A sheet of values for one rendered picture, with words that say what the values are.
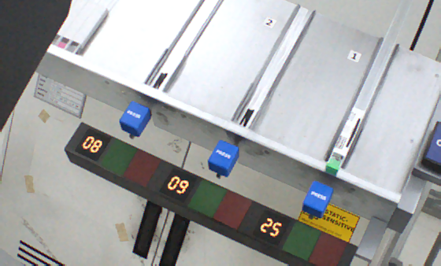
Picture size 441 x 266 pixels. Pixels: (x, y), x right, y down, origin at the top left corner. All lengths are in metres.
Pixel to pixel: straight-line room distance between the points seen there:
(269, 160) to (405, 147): 0.15
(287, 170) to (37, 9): 0.58
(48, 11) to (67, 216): 1.09
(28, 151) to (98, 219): 0.18
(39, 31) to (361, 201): 0.58
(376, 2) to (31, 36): 2.50
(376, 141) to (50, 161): 0.67
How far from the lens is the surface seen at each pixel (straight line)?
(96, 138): 0.81
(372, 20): 2.71
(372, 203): 0.77
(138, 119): 0.79
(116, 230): 1.27
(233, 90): 0.81
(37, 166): 1.31
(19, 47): 0.23
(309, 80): 0.82
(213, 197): 0.77
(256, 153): 0.78
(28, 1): 0.22
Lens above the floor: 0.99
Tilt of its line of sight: 19 degrees down
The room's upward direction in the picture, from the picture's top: 18 degrees clockwise
